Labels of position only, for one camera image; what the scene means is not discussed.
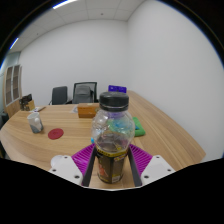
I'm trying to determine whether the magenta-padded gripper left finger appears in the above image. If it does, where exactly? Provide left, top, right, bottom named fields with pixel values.
left=48, top=143, right=98, bottom=188

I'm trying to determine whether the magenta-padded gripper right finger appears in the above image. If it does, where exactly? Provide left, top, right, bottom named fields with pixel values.
left=127, top=143, right=177, bottom=187

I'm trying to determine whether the clear bottle with black cap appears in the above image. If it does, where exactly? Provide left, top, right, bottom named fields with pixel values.
left=90, top=91, right=136, bottom=184

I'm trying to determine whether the flat round red coaster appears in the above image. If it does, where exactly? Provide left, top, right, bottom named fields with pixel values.
left=47, top=127, right=65, bottom=140

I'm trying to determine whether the orange-brown box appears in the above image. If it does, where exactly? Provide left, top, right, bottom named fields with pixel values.
left=77, top=102, right=100, bottom=119

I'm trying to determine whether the wooden side desk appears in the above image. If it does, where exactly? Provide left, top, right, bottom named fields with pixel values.
left=126, top=89, right=151, bottom=114

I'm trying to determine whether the white and grey mug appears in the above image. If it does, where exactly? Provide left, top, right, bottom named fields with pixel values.
left=26, top=111, right=45, bottom=134

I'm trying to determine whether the grey mesh-back office chair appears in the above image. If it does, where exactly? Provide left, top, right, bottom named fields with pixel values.
left=68, top=81, right=99, bottom=104

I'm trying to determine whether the green and white leaflet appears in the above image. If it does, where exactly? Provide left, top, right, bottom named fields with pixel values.
left=33, top=105, right=47, bottom=113

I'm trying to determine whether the black office chair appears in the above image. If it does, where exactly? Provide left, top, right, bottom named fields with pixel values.
left=49, top=85, right=69, bottom=106

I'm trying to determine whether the tan cardboard box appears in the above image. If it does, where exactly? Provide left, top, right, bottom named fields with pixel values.
left=26, top=100, right=36, bottom=111

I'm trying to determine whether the purple standing card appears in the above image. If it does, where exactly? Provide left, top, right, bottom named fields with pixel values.
left=107, top=84, right=128, bottom=94

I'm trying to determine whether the dark brown box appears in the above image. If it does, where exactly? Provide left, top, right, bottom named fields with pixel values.
left=18, top=93, right=34, bottom=112

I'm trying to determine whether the wooden cabinet with glass doors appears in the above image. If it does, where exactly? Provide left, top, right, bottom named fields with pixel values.
left=2, top=64, right=24, bottom=118

